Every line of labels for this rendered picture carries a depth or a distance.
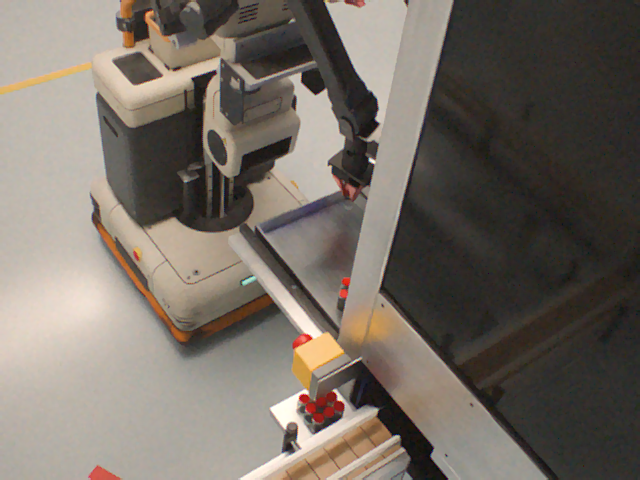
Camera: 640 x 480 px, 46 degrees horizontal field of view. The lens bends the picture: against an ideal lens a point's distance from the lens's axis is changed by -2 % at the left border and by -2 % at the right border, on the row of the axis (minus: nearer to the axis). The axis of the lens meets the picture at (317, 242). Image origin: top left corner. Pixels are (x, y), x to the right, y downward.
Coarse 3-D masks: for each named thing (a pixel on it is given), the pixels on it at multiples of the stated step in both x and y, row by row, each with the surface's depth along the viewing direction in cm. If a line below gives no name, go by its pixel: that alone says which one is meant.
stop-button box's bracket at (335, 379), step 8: (360, 360) 129; (344, 368) 128; (352, 368) 130; (328, 376) 126; (336, 376) 128; (344, 376) 130; (352, 376) 132; (320, 384) 126; (328, 384) 128; (336, 384) 130; (320, 392) 128
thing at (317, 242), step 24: (336, 192) 172; (288, 216) 167; (312, 216) 171; (336, 216) 171; (360, 216) 172; (264, 240) 161; (288, 240) 165; (312, 240) 166; (336, 240) 166; (288, 264) 156; (312, 264) 161; (336, 264) 162; (312, 288) 157; (336, 288) 157; (336, 312) 153
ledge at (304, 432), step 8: (304, 392) 140; (288, 400) 139; (296, 400) 139; (344, 400) 140; (272, 408) 137; (280, 408) 137; (288, 408) 138; (272, 416) 137; (280, 416) 136; (288, 416) 136; (296, 416) 137; (344, 416) 137; (280, 424) 136; (304, 424) 136; (304, 432) 135
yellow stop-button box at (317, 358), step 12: (324, 336) 131; (300, 348) 128; (312, 348) 129; (324, 348) 129; (336, 348) 129; (300, 360) 128; (312, 360) 127; (324, 360) 127; (336, 360) 128; (348, 360) 128; (300, 372) 130; (312, 372) 126; (324, 372) 126; (312, 384) 127; (312, 396) 129
